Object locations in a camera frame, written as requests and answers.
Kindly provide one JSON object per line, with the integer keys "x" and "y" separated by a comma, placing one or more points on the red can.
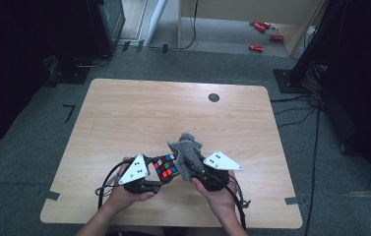
{"x": 266, "y": 25}
{"x": 260, "y": 27}
{"x": 256, "y": 48}
{"x": 276, "y": 37}

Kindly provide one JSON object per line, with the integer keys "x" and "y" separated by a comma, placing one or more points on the grey knitted cloth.
{"x": 188, "y": 150}

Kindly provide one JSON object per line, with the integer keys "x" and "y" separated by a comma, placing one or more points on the person's left hand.
{"x": 120, "y": 196}

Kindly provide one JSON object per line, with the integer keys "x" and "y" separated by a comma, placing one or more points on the black floor base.
{"x": 70, "y": 75}

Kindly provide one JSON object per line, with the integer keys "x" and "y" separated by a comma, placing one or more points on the multicoloured puzzle cube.
{"x": 166, "y": 167}

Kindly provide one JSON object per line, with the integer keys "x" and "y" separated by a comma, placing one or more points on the white board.
{"x": 156, "y": 19}

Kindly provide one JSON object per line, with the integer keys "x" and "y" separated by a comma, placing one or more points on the black stand post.
{"x": 317, "y": 39}

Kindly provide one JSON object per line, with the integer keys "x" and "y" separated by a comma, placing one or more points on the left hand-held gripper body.
{"x": 135, "y": 170}

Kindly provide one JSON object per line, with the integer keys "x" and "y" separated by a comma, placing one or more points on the dark curtain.
{"x": 366, "y": 82}
{"x": 15, "y": 65}

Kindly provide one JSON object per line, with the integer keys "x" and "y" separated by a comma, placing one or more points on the dark round table grommet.
{"x": 213, "y": 97}

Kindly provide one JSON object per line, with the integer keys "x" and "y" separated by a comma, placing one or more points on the black cabinet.
{"x": 107, "y": 29}

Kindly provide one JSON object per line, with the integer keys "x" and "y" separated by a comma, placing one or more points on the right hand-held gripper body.
{"x": 220, "y": 162}

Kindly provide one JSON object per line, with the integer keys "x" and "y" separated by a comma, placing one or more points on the person's right hand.
{"x": 222, "y": 201}

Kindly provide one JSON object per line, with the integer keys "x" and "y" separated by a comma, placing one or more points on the black stand base plate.
{"x": 286, "y": 82}

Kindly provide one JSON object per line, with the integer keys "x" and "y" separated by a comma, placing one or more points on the grey tape piece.
{"x": 51, "y": 195}
{"x": 292, "y": 200}

